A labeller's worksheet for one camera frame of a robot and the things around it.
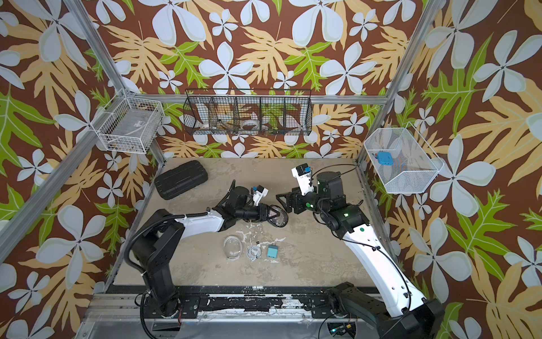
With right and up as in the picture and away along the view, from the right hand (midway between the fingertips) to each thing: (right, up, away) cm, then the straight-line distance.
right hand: (284, 192), depth 71 cm
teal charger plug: (-4, -25, +15) cm, 30 cm away
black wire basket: (-15, +36, +27) cm, 47 cm away
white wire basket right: (+49, +10, +6) cm, 51 cm away
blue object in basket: (+43, +13, +15) cm, 48 cm away
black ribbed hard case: (-50, +5, +33) cm, 60 cm away
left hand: (-1, -9, +13) cm, 16 cm away
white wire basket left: (-63, +27, +15) cm, 71 cm away
